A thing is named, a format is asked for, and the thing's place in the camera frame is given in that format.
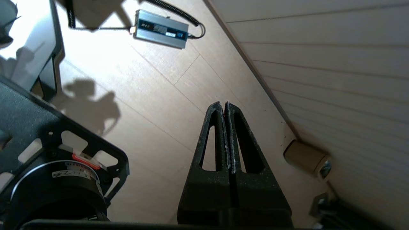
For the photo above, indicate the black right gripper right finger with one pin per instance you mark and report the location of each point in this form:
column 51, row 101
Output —
column 258, row 195

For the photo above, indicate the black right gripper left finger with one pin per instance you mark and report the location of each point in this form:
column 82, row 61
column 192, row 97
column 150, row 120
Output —
column 207, row 191

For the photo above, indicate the brass door stopper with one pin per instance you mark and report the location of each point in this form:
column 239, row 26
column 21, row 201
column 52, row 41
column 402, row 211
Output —
column 305, row 158

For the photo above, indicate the silver power adapter box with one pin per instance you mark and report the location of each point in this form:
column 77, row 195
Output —
column 159, row 29

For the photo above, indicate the black perforated plate with motor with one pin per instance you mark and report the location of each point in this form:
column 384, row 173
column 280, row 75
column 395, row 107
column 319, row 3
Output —
column 28, row 121

